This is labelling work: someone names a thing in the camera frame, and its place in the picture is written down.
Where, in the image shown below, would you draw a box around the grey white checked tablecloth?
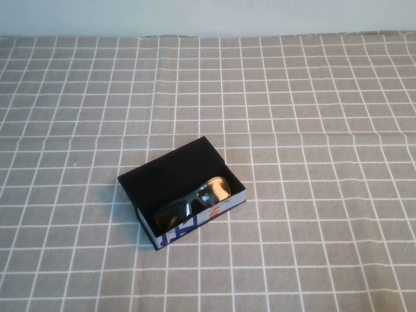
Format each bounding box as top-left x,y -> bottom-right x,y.
0,30 -> 416,312

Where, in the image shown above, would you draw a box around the black framed glasses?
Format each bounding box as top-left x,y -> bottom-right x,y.
151,175 -> 233,233

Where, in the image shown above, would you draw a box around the glasses case with printed sides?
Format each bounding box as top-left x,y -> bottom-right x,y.
116,136 -> 251,253

